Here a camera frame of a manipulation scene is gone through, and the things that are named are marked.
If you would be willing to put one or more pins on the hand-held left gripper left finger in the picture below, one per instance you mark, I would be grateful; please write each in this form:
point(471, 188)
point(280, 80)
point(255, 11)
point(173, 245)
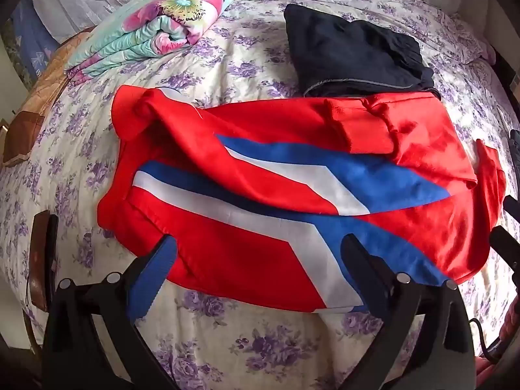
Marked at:
point(151, 276)

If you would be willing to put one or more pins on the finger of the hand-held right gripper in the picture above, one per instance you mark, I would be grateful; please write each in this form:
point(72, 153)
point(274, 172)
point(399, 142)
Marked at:
point(505, 241)

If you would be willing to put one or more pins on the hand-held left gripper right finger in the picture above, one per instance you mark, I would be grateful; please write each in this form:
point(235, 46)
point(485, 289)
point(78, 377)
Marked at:
point(367, 270)

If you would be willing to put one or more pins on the red blue white shirt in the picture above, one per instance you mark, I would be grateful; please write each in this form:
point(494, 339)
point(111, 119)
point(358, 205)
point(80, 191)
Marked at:
point(260, 211)

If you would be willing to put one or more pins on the folded black pants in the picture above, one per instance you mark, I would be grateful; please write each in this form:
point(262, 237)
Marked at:
point(353, 57)

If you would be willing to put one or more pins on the purple floral bed sheet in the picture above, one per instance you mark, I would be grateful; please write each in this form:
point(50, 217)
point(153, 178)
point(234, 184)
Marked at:
point(227, 345)

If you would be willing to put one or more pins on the brown blanket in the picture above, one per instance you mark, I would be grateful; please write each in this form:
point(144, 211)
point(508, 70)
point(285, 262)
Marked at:
point(38, 97)

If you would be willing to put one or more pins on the folded floral quilt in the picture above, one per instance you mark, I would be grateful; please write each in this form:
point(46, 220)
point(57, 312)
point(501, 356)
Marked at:
point(154, 28)

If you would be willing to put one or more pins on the blue patterned cloth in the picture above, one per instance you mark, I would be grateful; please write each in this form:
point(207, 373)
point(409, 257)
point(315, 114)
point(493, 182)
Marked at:
point(30, 44)

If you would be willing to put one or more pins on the brown wooden bed frame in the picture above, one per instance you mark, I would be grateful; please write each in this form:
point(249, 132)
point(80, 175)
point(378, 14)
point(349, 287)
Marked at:
point(40, 260)

